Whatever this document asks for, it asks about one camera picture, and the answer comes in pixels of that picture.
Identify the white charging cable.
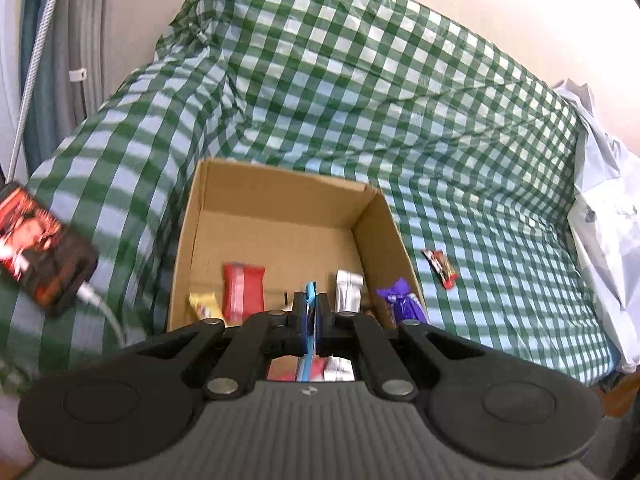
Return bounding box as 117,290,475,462
75,284,127,347

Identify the garment steamer with braided hose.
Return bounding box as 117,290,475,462
7,0,71,184

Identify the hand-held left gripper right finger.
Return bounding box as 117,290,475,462
314,292,501,402

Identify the white plastic bag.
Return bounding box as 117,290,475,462
552,79,640,376

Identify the purple snack bar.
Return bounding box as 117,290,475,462
376,277,429,327

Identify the small brown candy packet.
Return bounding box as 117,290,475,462
421,249,459,291

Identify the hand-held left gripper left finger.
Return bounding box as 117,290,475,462
135,291,311,402

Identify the cardboard box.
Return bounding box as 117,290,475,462
165,157,430,334

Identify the blue stick packet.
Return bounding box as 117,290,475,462
296,281,319,384

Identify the red snack packet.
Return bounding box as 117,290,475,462
222,262,267,326

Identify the black smartphone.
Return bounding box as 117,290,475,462
0,182,100,319

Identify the yellow snack bag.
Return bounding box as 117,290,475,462
188,291,222,322

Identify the silver snack bar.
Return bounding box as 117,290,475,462
322,269,364,382

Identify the green checked blanket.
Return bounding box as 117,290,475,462
0,0,623,387

